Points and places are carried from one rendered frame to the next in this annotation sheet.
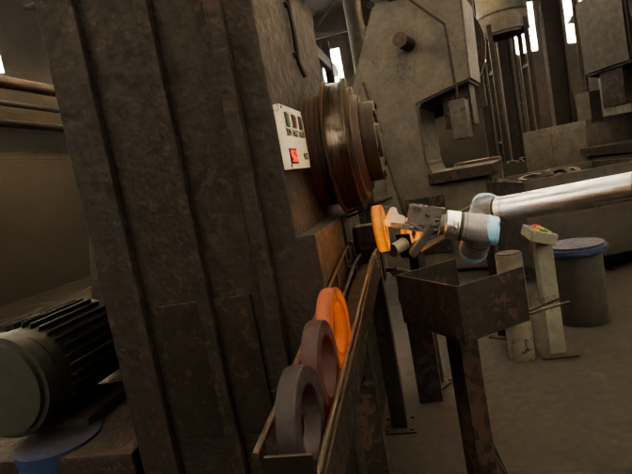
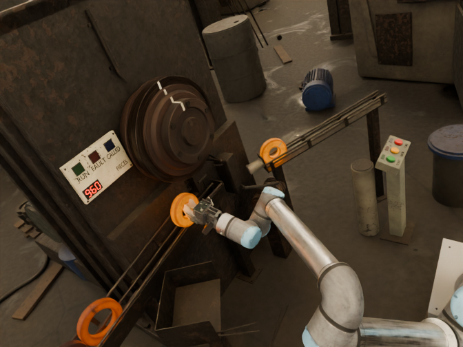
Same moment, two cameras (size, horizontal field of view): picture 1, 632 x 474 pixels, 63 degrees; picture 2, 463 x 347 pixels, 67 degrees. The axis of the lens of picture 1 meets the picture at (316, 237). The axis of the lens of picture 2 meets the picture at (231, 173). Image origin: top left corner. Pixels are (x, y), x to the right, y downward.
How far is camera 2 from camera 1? 1.52 m
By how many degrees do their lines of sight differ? 41
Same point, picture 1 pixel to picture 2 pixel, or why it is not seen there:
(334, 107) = (133, 131)
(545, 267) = (391, 182)
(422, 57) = not seen: outside the picture
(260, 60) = (36, 142)
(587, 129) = not seen: outside the picture
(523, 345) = (365, 227)
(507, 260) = (356, 174)
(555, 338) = (394, 226)
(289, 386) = not seen: outside the picture
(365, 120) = (164, 134)
